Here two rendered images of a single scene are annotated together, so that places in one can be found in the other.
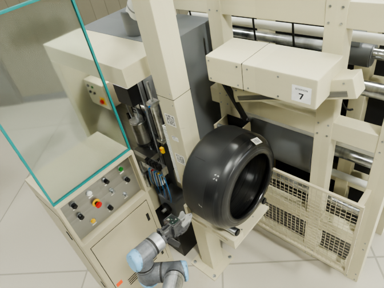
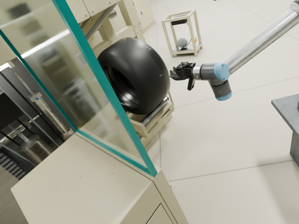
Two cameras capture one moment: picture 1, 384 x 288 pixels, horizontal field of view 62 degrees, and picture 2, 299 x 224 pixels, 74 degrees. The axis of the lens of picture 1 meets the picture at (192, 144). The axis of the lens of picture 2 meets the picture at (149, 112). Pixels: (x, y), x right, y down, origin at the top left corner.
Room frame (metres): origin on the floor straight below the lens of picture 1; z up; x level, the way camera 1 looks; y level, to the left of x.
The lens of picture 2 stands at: (1.14, 1.21, 1.82)
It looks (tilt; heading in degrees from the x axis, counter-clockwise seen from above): 36 degrees down; 275
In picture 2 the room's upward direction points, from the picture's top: 24 degrees counter-clockwise
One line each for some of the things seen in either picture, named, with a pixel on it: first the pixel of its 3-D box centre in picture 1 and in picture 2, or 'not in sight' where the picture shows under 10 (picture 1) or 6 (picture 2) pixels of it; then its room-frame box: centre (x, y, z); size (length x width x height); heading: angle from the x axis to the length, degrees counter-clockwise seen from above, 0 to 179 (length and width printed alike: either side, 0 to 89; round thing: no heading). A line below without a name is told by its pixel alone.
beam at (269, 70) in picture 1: (269, 69); (84, 4); (1.41, -0.45, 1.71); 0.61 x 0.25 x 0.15; 40
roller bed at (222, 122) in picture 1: (233, 140); not in sight; (1.73, -0.29, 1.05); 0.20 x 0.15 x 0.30; 40
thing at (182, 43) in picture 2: not in sight; (182, 35); (0.27, -2.85, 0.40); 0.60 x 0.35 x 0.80; 140
